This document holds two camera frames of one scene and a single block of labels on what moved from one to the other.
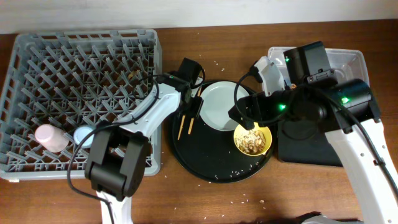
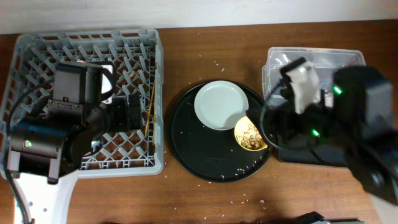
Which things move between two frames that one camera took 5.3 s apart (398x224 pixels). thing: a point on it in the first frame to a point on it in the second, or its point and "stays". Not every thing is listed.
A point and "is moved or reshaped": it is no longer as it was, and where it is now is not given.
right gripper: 260,101 to 289,129
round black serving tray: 211,155 stays
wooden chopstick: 181,127 is moved or reshaped
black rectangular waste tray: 305,140 stays
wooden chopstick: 192,119 is moved or reshaped
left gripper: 197,106 to 123,122
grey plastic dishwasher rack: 72,79 stays
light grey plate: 219,98 stays
